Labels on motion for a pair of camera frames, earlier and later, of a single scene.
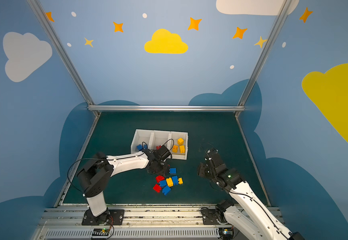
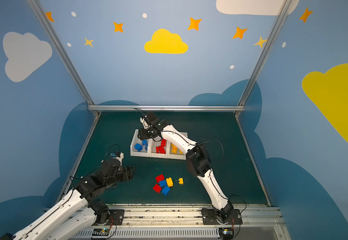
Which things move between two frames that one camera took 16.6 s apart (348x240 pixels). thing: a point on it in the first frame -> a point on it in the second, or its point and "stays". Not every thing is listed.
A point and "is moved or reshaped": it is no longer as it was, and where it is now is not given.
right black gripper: [205, 169] -> [145, 133]
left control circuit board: [100, 232] stays
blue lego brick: [163, 183] stays
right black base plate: [209, 216] stays
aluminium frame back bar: [166, 108] stays
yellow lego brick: [169, 182] stays
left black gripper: [156, 167] -> [126, 173]
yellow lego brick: [182, 148] is moved or reshaped
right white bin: [178, 145] stays
